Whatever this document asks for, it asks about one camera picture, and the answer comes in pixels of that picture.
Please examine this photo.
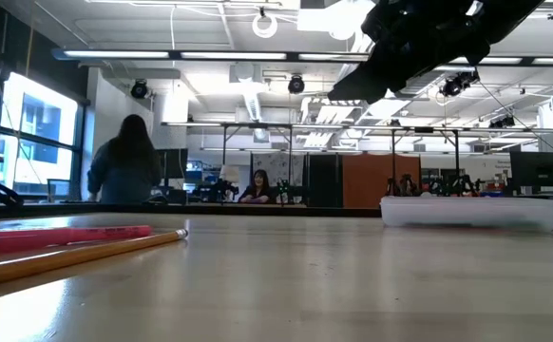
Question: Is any large window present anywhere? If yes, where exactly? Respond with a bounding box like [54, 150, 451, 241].
[0, 70, 82, 197]

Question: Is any orange partition panel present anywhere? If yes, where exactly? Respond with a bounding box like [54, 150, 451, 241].
[342, 152, 422, 209]

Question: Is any black computer monitor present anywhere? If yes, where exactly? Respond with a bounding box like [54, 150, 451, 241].
[509, 151, 553, 189]
[156, 147, 189, 181]

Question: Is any pink highlighter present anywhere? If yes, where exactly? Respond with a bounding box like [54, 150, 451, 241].
[0, 224, 154, 255]

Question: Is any person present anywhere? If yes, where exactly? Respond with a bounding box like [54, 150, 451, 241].
[86, 113, 162, 204]
[237, 168, 277, 205]

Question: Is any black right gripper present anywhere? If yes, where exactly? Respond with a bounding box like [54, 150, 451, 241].
[327, 0, 491, 105]

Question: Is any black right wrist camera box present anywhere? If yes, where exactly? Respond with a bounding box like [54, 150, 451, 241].
[360, 2, 404, 45]

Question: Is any black metal gantry frame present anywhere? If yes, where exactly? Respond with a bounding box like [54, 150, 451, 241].
[161, 121, 296, 205]
[352, 125, 553, 197]

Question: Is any black cabinet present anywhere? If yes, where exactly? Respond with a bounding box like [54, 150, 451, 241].
[304, 152, 344, 208]

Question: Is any white ceiling duct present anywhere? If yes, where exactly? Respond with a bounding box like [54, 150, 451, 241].
[228, 63, 269, 123]

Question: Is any orange pencil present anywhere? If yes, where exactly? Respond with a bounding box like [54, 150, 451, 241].
[0, 228, 189, 290]

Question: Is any clear supply box pink lid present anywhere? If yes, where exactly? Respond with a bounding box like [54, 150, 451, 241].
[379, 195, 553, 233]

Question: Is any long overhead light bar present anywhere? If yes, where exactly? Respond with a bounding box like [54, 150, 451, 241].
[51, 47, 553, 67]

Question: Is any black hanging spotlight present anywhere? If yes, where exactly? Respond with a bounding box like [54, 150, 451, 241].
[439, 69, 481, 99]
[129, 79, 151, 100]
[287, 74, 306, 95]
[488, 115, 517, 129]

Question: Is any white cable ring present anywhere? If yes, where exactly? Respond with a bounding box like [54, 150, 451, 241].
[251, 10, 279, 40]

